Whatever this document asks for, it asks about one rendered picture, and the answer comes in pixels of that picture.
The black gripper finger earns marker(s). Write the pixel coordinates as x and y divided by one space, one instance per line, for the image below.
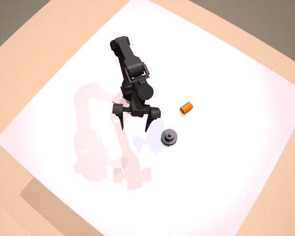
121 119
149 121

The orange knob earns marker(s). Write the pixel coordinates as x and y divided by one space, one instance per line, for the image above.
186 107

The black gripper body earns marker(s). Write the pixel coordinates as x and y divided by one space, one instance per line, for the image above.
118 109

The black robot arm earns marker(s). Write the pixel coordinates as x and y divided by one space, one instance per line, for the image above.
133 79

